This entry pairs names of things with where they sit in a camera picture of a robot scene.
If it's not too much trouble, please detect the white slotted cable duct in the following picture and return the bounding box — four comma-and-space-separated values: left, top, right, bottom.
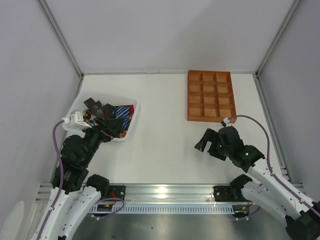
89, 204, 237, 215

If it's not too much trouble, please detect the red tie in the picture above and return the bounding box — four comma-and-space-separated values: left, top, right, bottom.
126, 104, 135, 115

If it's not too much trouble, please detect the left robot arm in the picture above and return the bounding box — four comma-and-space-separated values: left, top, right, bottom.
32, 117, 125, 240

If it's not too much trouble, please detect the navy blue striped tie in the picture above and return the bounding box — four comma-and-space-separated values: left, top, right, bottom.
112, 105, 133, 132

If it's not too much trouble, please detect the white plastic bin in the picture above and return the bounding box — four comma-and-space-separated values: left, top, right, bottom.
65, 91, 140, 142

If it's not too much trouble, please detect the aluminium front rail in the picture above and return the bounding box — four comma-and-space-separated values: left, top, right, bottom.
34, 183, 306, 202

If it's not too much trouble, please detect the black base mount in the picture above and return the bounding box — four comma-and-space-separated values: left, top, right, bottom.
213, 185, 237, 202
107, 185, 126, 200

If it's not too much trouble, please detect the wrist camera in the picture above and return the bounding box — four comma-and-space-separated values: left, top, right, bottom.
62, 111, 92, 131
220, 117, 231, 127

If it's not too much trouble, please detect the floral multicolour tie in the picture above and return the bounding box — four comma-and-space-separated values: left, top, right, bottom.
82, 109, 97, 127

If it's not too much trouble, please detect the brown patterned tie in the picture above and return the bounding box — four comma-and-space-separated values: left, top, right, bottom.
84, 97, 115, 120

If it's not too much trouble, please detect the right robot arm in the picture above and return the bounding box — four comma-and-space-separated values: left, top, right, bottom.
194, 126, 320, 240

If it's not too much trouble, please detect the orange compartment tray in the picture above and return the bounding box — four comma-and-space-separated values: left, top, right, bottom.
187, 70, 237, 123

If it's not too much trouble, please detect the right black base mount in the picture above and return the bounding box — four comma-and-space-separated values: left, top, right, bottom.
213, 185, 237, 202

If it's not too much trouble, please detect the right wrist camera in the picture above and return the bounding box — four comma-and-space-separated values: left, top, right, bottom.
220, 117, 231, 127

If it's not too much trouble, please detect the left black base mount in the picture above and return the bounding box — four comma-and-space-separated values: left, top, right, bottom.
107, 185, 126, 200

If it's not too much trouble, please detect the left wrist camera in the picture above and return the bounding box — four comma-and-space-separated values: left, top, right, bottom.
62, 111, 92, 131

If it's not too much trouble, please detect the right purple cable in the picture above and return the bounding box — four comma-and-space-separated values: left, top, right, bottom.
226, 114, 320, 218

